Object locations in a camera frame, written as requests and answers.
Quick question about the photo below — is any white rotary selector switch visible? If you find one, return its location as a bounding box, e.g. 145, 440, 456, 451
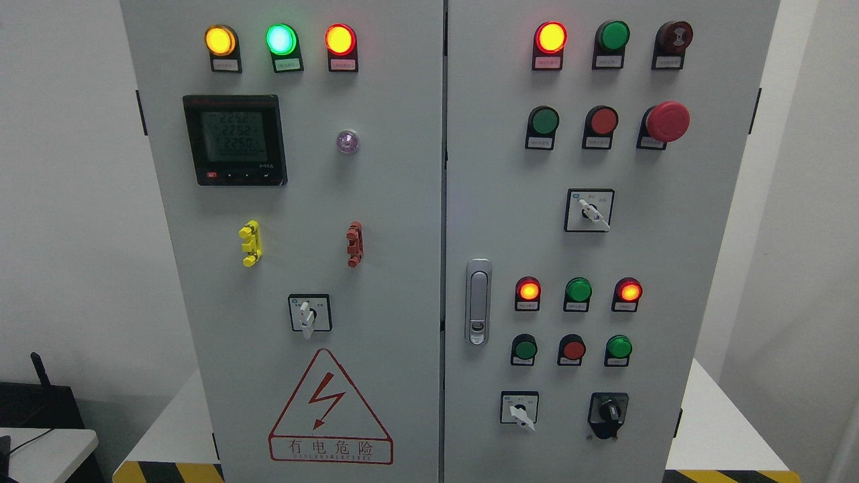
288, 294, 332, 340

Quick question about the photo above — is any green lit indicator light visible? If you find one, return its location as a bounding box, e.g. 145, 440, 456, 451
266, 23, 304, 73

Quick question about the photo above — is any yellow indicator light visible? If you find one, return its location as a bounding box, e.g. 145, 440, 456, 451
205, 24, 242, 73

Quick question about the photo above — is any red terminal clip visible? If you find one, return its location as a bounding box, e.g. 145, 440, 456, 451
346, 221, 363, 267

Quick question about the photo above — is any red lit indicator middle left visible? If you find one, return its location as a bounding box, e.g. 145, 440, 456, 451
513, 277, 541, 311

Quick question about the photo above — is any clear small light bulb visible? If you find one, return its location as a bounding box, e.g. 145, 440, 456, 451
336, 129, 360, 155

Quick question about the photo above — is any green push button lower left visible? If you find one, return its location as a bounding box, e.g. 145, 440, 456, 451
510, 333, 539, 366

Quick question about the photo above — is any green push button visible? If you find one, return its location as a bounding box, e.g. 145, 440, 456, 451
510, 333, 539, 366
525, 106, 560, 150
603, 334, 634, 368

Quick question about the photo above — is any green indicator middle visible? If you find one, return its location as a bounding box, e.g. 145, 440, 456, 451
562, 277, 593, 313

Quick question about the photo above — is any white rotary selector upper right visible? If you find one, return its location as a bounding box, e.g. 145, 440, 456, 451
564, 189, 615, 233

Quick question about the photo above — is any white rotary selector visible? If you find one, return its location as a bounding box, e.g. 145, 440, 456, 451
499, 390, 540, 432
564, 189, 615, 233

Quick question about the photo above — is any grey electrical cabinet left door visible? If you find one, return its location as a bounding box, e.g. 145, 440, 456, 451
121, 1, 443, 482

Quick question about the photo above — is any grey electrical cabinet door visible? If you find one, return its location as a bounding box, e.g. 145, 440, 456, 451
443, 1, 779, 482
121, 1, 443, 482

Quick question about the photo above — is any green push button upper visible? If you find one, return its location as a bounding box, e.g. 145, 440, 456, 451
525, 106, 560, 150

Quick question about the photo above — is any yellow terminal clip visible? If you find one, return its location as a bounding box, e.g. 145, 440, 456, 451
238, 219, 262, 267

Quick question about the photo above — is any red push button lower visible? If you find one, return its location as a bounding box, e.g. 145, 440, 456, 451
556, 334, 587, 366

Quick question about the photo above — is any red push button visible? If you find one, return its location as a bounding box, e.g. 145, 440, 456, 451
556, 334, 587, 366
582, 105, 619, 150

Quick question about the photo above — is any grey electrical cabinet right door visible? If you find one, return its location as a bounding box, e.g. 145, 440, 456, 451
443, 1, 779, 482

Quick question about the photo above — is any white rotary selector lower right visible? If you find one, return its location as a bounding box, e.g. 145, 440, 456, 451
499, 390, 540, 432

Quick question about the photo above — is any red lit indicator middle right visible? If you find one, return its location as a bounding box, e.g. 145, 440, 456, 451
611, 277, 642, 313

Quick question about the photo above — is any red push button upper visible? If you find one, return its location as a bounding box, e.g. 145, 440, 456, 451
582, 105, 619, 150

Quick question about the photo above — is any red triangle warning sticker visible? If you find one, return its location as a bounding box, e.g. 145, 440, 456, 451
268, 348, 395, 465

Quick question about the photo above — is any green push button lower right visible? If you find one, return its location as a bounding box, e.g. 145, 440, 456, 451
603, 334, 634, 368

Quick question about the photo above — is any black digital power meter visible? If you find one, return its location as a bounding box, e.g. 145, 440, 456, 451
182, 95, 288, 186

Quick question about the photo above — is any red lit indicator light left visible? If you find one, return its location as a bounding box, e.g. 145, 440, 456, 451
325, 23, 358, 72

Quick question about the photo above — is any red lit indicator top right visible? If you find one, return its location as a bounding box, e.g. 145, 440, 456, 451
532, 21, 568, 71

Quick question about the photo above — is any red emergency stop button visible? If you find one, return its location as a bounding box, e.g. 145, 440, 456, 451
636, 101, 691, 151

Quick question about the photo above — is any green indicator top right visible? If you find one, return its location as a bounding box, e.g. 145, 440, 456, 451
592, 19, 631, 70

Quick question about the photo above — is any dark red buzzer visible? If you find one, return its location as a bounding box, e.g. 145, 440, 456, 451
651, 21, 694, 70

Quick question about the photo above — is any white platform with hazard stripes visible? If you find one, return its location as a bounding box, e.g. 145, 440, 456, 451
126, 360, 788, 480

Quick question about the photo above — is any black device with antenna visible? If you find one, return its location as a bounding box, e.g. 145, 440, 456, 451
1, 352, 85, 430

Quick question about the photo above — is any white side table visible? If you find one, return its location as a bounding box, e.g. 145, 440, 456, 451
1, 427, 99, 482

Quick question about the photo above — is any silver door latch handle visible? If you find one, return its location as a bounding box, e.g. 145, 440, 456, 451
464, 259, 492, 345

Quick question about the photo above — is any black rotary knob switch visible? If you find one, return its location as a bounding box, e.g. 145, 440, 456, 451
588, 392, 629, 440

